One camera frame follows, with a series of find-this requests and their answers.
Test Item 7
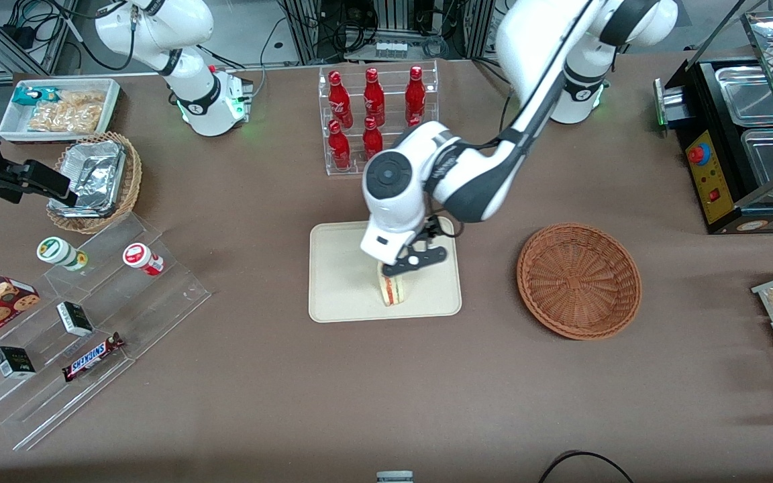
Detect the triangular sandwich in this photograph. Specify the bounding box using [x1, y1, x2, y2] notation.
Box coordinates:
[377, 261, 409, 308]

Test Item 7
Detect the beige plastic tray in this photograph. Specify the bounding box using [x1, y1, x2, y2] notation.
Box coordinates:
[309, 216, 463, 324]

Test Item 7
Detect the light wicker basket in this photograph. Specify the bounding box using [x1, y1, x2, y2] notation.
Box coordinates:
[46, 131, 143, 235]

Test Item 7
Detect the brown round wicker basket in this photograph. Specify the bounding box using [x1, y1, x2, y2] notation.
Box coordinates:
[517, 222, 643, 341]

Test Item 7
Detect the aluminium foil container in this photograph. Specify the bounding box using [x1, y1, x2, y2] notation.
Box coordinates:
[48, 140, 127, 218]

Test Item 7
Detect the white rectangular plastic bin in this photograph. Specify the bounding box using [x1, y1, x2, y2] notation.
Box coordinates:
[0, 78, 123, 144]

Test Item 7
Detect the green lid cup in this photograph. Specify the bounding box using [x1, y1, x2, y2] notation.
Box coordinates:
[36, 236, 89, 272]

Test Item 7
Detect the clear acrylic bottle rack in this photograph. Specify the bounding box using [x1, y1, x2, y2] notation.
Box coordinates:
[317, 60, 440, 177]

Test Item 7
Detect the clear bag of chips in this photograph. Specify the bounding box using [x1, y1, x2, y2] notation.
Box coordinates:
[27, 90, 107, 134]

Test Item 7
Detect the teal snack packet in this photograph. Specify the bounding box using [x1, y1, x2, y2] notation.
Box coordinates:
[11, 87, 60, 107]

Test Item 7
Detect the red white capped bottle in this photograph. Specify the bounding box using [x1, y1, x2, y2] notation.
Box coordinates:
[122, 242, 165, 277]

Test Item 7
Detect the small black box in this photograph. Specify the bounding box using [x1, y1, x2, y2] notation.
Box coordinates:
[0, 345, 37, 380]
[56, 301, 95, 337]

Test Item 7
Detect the clear acrylic stepped display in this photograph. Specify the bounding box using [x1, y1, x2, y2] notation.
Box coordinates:
[0, 213, 212, 452]

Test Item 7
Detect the snickers chocolate bar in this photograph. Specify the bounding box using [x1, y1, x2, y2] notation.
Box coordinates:
[62, 331, 125, 383]

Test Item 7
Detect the black food warmer machine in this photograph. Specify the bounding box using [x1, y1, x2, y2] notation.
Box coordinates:
[653, 9, 773, 235]

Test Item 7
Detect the grey wrist camera black mount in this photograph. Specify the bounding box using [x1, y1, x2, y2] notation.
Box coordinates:
[397, 245, 448, 271]

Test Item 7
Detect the black cable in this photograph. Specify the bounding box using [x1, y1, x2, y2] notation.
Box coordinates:
[537, 450, 636, 483]

